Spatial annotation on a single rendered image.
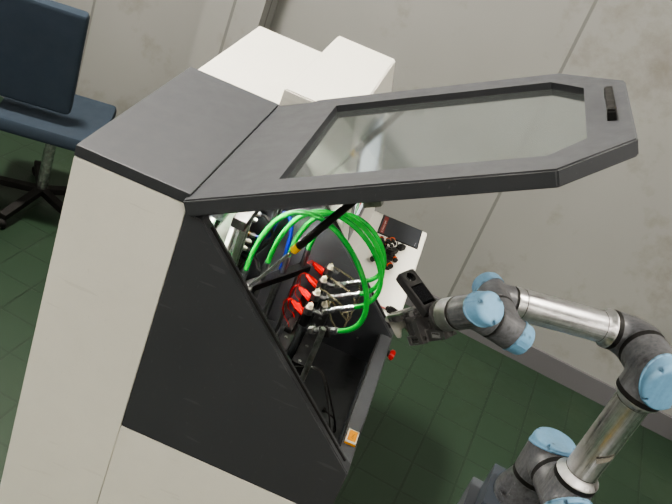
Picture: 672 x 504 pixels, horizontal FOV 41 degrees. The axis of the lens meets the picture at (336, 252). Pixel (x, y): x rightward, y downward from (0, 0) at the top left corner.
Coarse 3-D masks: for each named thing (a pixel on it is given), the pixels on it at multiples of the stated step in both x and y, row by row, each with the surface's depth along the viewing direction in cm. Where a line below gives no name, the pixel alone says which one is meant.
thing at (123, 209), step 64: (256, 64) 290; (128, 128) 215; (192, 128) 227; (256, 128) 242; (128, 192) 202; (192, 192) 200; (64, 256) 214; (128, 256) 210; (64, 320) 222; (128, 320) 218; (64, 384) 231; (128, 384) 226; (64, 448) 241
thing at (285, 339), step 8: (320, 304) 277; (312, 320) 268; (320, 320) 270; (296, 328) 262; (280, 336) 256; (288, 336) 258; (304, 336) 260; (312, 336) 262; (288, 344) 254; (304, 344) 257; (312, 344) 258; (296, 352) 253; (304, 352) 254; (296, 360) 249; (304, 360) 251
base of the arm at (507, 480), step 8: (504, 472) 245; (512, 472) 241; (496, 480) 246; (504, 480) 242; (512, 480) 240; (520, 480) 238; (496, 488) 243; (504, 488) 242; (512, 488) 239; (520, 488) 238; (528, 488) 237; (496, 496) 243; (504, 496) 240; (512, 496) 239; (520, 496) 238; (528, 496) 237; (536, 496) 238
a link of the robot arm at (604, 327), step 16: (480, 288) 205; (496, 288) 203; (512, 288) 205; (528, 304) 205; (544, 304) 206; (560, 304) 208; (576, 304) 211; (528, 320) 207; (544, 320) 207; (560, 320) 208; (576, 320) 209; (592, 320) 210; (608, 320) 212; (624, 320) 212; (640, 320) 213; (592, 336) 212; (608, 336) 212; (624, 336) 212
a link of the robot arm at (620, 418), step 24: (648, 336) 208; (624, 360) 210; (648, 360) 203; (624, 384) 207; (648, 384) 200; (624, 408) 208; (648, 408) 205; (600, 432) 213; (624, 432) 211; (576, 456) 219; (600, 456) 215; (552, 480) 222; (576, 480) 219
